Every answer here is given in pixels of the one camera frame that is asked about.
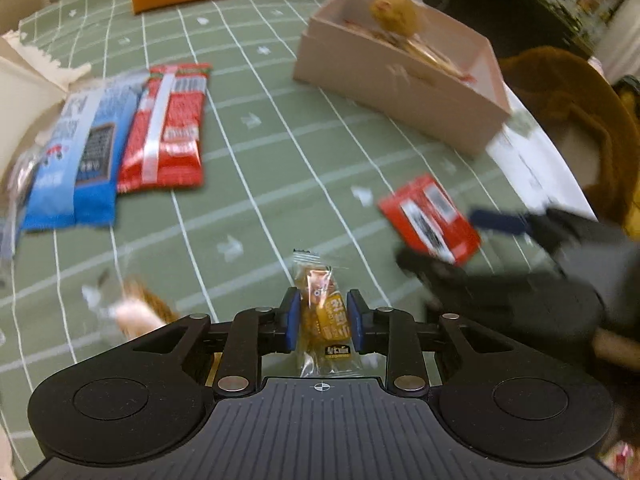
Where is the red snack packet white stripe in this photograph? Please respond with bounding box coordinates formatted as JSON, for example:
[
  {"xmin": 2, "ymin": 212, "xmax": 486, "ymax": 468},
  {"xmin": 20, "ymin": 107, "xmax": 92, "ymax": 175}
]
[{"xmin": 116, "ymin": 62, "xmax": 213, "ymax": 195}]

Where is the person's right forearm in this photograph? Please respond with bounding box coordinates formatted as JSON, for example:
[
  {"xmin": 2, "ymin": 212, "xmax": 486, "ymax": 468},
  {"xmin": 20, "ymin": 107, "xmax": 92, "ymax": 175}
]
[{"xmin": 592, "ymin": 330, "xmax": 640, "ymax": 367}]

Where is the blue snack packet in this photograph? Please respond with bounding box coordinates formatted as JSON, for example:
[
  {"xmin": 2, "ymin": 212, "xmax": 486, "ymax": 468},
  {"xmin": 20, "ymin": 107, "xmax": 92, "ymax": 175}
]
[{"xmin": 22, "ymin": 72, "xmax": 151, "ymax": 233}]

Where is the bread packet with red print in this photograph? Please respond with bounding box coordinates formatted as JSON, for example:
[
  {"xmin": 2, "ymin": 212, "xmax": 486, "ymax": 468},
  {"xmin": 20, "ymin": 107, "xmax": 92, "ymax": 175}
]
[{"xmin": 369, "ymin": 0, "xmax": 427, "ymax": 40}]

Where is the brown chair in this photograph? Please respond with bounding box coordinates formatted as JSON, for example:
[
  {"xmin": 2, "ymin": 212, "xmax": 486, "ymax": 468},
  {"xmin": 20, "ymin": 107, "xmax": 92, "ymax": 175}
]
[{"xmin": 497, "ymin": 45, "xmax": 640, "ymax": 271}]

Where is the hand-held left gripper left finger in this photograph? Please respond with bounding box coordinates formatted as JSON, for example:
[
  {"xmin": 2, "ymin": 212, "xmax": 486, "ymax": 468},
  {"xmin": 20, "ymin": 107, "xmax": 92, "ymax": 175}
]
[{"xmin": 132, "ymin": 287, "xmax": 303, "ymax": 398}]

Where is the white cartoon paper bag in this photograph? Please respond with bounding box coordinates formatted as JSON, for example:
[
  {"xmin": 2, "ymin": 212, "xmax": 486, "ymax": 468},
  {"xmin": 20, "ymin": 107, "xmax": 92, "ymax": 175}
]
[{"xmin": 0, "ymin": 30, "xmax": 93, "ymax": 176}]

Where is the brown snack clear wrapper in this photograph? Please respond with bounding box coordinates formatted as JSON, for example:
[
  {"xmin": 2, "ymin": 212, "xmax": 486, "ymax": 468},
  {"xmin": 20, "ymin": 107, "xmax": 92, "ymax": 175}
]
[{"xmin": 82, "ymin": 272, "xmax": 181, "ymax": 338}]

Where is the small red snack packet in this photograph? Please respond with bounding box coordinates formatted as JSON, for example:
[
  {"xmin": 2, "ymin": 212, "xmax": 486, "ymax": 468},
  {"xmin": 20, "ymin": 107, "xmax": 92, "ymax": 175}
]
[{"xmin": 377, "ymin": 174, "xmax": 482, "ymax": 267}]

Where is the yellow candy packet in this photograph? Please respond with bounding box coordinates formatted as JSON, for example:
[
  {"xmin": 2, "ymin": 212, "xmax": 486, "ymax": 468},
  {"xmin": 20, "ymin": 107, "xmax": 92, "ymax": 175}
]
[{"xmin": 292, "ymin": 249, "xmax": 361, "ymax": 378}]

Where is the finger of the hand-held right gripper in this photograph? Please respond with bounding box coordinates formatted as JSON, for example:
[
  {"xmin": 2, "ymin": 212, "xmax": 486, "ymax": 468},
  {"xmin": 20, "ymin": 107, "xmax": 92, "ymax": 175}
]
[
  {"xmin": 469, "ymin": 208, "xmax": 571, "ymax": 261},
  {"xmin": 396, "ymin": 249, "xmax": 501, "ymax": 311}
]

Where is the pink cardboard box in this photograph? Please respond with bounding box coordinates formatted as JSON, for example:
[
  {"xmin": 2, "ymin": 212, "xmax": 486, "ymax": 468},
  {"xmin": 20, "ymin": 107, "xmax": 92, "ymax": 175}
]
[{"xmin": 292, "ymin": 0, "xmax": 512, "ymax": 161}]

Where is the green checkered tablecloth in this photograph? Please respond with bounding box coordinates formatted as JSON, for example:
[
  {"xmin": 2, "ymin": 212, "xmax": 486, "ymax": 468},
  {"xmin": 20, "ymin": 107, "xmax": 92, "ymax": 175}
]
[{"xmin": 0, "ymin": 0, "xmax": 598, "ymax": 476}]

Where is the yellow snack packet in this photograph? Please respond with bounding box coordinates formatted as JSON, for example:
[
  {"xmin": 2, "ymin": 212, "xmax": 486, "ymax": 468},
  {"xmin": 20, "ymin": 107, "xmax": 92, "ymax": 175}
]
[{"xmin": 395, "ymin": 35, "xmax": 473, "ymax": 83}]

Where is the clear cracker packet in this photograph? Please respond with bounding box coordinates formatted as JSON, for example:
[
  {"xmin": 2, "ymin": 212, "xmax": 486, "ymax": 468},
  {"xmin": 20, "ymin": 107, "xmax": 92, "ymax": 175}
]
[{"xmin": 0, "ymin": 152, "xmax": 38, "ymax": 261}]

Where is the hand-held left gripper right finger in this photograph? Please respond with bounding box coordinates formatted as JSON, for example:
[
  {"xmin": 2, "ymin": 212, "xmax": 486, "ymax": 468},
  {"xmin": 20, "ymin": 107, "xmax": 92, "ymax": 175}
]
[{"xmin": 346, "ymin": 289, "xmax": 516, "ymax": 398}]

